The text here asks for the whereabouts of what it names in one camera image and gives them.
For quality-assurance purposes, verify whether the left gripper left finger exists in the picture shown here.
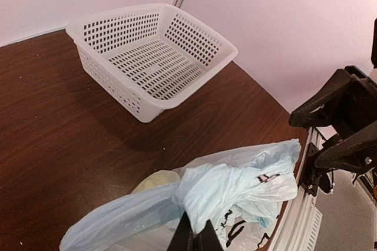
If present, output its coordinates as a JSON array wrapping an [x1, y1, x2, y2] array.
[[167, 212, 195, 251]]

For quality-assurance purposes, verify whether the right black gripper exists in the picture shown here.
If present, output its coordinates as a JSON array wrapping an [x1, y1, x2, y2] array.
[[289, 66, 376, 174]]

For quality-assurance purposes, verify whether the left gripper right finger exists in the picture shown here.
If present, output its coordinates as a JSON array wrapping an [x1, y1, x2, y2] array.
[[196, 220, 223, 251]]

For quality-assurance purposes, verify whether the light blue printed plastic bag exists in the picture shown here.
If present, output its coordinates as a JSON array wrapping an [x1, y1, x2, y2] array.
[[59, 139, 301, 250]]

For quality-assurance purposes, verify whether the white perforated plastic basket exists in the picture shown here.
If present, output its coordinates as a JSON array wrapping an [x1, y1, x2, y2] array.
[[65, 3, 238, 123]]

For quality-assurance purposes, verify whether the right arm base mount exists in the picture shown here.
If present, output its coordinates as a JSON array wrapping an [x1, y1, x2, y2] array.
[[299, 142, 335, 197]]

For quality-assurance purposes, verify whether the aluminium front rail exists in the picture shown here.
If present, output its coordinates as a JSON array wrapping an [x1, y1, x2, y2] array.
[[264, 125, 328, 251]]

